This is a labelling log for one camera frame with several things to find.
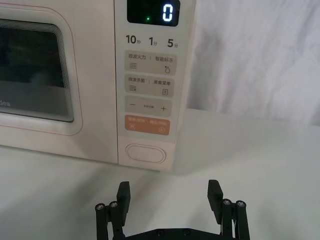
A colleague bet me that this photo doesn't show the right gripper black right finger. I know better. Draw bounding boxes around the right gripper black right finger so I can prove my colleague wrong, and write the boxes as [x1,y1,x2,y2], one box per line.
[207,179,249,240]

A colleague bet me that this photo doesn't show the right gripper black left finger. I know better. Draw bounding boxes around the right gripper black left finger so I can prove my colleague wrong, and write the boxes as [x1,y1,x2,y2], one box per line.
[94,181,132,240]

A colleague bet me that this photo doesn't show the white tablecloth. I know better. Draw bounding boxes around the white tablecloth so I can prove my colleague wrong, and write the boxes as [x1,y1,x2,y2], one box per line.
[0,107,320,240]

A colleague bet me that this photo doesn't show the oven control panel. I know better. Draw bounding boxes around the oven control panel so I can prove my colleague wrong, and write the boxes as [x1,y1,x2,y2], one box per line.
[114,0,199,174]

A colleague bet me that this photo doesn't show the cream microwave oven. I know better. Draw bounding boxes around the cream microwave oven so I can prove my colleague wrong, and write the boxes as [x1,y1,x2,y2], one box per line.
[0,0,199,174]

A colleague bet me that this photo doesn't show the white curtain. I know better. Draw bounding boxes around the white curtain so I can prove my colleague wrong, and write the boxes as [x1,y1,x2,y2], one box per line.
[184,0,320,126]

